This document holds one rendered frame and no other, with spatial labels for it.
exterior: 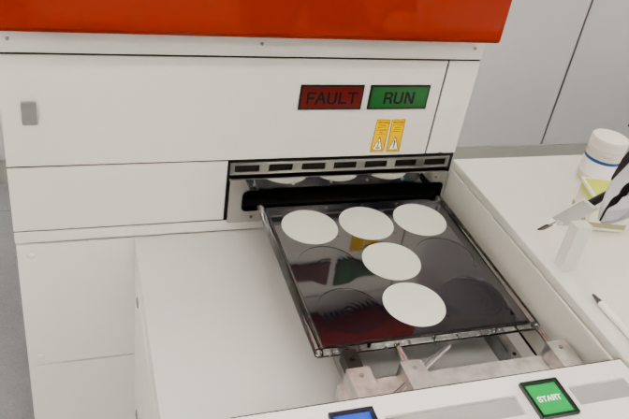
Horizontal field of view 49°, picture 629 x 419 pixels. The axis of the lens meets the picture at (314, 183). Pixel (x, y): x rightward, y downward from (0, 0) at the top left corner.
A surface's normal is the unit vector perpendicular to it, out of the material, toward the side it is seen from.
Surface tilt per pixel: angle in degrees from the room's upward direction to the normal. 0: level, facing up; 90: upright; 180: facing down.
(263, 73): 90
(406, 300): 0
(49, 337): 90
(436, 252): 0
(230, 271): 0
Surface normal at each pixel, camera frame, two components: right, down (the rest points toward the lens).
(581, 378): 0.14, -0.84
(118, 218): 0.29, 0.54
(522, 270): -0.95, 0.04
